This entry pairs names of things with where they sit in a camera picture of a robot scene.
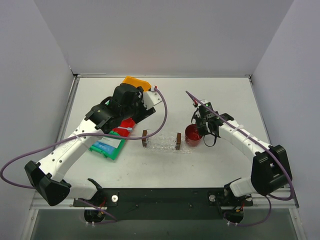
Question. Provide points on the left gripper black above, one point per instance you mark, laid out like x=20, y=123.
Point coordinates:
x=144, y=113

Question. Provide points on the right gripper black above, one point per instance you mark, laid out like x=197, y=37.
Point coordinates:
x=203, y=123

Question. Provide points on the red cup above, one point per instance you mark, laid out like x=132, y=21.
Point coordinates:
x=192, y=136

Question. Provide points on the white toothbrush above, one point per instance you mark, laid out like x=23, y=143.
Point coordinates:
x=129, y=129

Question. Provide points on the clear glass tray wooden handles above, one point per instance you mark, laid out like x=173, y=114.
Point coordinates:
x=168, y=142

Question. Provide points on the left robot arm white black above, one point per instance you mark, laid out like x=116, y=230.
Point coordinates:
x=47, y=175

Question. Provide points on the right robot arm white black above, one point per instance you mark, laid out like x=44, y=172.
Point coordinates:
x=270, y=168

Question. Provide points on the white toothpaste tube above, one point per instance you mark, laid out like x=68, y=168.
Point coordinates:
x=113, y=142

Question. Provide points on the blue toothpaste box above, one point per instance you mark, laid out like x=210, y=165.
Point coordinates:
x=103, y=149

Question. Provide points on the red plastic bin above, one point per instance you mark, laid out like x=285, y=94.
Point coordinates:
x=128, y=123

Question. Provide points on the yellow plastic bin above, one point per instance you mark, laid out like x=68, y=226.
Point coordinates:
x=137, y=83

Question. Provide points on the green plastic bin lower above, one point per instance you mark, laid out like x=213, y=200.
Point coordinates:
x=116, y=152

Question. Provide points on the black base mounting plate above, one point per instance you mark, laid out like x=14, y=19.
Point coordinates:
x=162, y=203

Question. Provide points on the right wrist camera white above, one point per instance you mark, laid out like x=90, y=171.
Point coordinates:
x=199, y=112

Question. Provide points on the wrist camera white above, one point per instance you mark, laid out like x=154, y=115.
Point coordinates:
x=152, y=97
x=199, y=112

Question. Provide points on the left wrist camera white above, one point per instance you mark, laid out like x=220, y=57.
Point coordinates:
x=152, y=97

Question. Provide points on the aluminium frame rail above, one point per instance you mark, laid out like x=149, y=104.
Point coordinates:
x=259, y=202

